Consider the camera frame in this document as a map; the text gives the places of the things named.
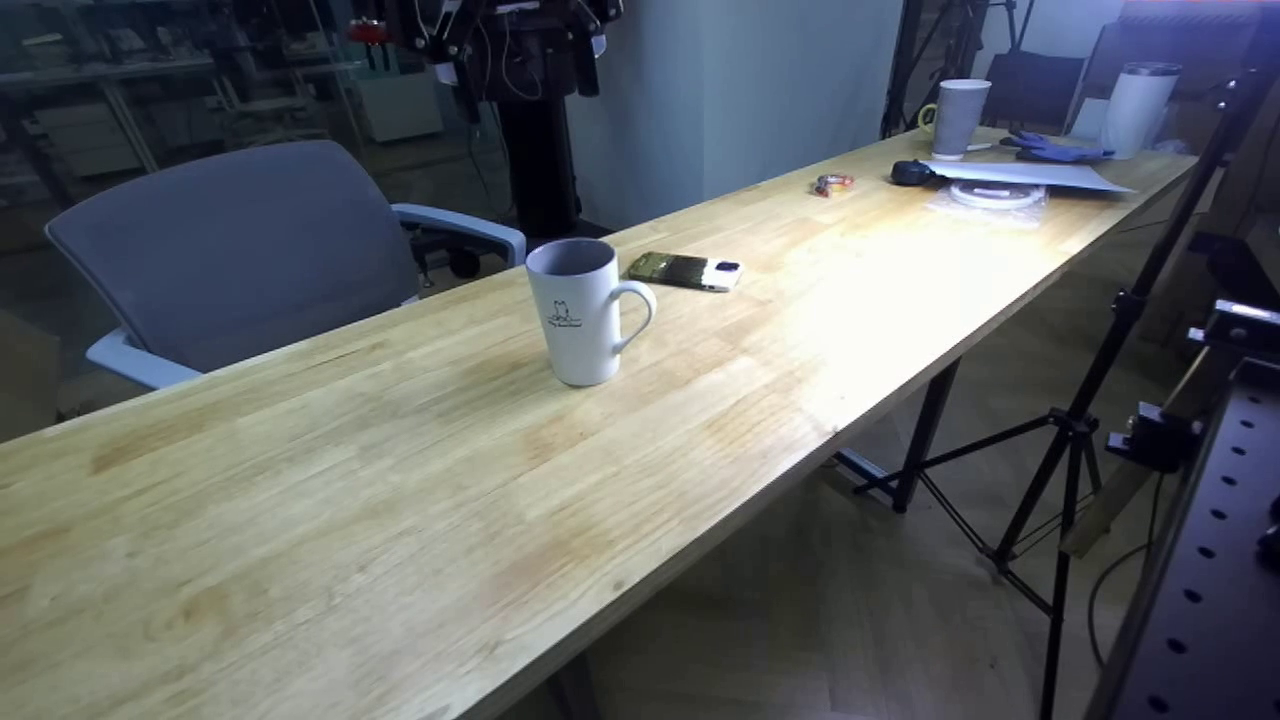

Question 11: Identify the grey mug far end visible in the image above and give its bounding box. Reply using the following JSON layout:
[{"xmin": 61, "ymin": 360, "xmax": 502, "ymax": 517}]
[{"xmin": 915, "ymin": 80, "xmax": 991, "ymax": 161}]

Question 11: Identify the white ceramic mug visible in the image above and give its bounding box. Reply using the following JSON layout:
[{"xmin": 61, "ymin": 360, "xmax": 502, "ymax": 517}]
[{"xmin": 525, "ymin": 238, "xmax": 657, "ymax": 389}]

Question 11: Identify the black table leg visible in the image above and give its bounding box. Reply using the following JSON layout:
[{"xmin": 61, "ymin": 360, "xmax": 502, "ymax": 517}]
[{"xmin": 893, "ymin": 360, "xmax": 962, "ymax": 514}]

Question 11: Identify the black computer mouse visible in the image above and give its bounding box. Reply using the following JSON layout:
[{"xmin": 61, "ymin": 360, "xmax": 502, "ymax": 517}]
[{"xmin": 889, "ymin": 161, "xmax": 936, "ymax": 187}]

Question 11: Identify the black camera tripod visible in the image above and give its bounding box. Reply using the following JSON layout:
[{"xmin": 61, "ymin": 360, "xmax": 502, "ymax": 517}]
[{"xmin": 838, "ymin": 7, "xmax": 1280, "ymax": 720}]

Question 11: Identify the grey office chair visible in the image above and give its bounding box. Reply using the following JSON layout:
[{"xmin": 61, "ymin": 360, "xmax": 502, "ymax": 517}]
[{"xmin": 45, "ymin": 140, "xmax": 529, "ymax": 389}]

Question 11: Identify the white round plate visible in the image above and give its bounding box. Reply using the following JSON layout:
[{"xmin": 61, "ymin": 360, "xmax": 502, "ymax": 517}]
[{"xmin": 947, "ymin": 183, "xmax": 1047, "ymax": 215}]

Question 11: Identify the white paper towel roll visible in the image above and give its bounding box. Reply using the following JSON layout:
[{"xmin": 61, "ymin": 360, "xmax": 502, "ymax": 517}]
[{"xmin": 1100, "ymin": 63, "xmax": 1175, "ymax": 161}]

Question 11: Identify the blue cloth item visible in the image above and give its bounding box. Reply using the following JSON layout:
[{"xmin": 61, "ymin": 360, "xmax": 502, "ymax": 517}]
[{"xmin": 1004, "ymin": 128, "xmax": 1111, "ymax": 166}]

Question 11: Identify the black perforated breadboard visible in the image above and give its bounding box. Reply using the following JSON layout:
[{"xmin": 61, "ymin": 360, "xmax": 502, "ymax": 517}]
[{"xmin": 1085, "ymin": 360, "xmax": 1280, "ymax": 720}]

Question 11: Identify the smartphone on table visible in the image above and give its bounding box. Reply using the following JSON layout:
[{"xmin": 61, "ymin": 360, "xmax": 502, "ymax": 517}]
[{"xmin": 627, "ymin": 254, "xmax": 746, "ymax": 294}]

